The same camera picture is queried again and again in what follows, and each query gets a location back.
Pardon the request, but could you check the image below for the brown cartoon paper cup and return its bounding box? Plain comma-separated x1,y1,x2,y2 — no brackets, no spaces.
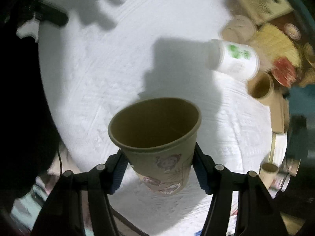
108,98,201,195

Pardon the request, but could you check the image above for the upright brown paper cup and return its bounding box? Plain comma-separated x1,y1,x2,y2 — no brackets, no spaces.
259,162,279,189

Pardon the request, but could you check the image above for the brown paper cup open mouth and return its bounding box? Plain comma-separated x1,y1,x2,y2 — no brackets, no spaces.
247,71,274,105

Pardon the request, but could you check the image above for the white paper cup green logo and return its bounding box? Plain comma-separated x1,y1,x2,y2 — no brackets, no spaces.
206,40,259,81

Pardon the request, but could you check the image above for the brown cartoon cup behind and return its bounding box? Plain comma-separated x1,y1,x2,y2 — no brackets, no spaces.
220,16,257,44

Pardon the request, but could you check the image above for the white textured tablecloth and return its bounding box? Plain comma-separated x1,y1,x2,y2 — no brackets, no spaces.
38,0,288,236

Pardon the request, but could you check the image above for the brown cracker box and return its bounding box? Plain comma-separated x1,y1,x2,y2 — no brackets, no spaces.
237,0,314,88

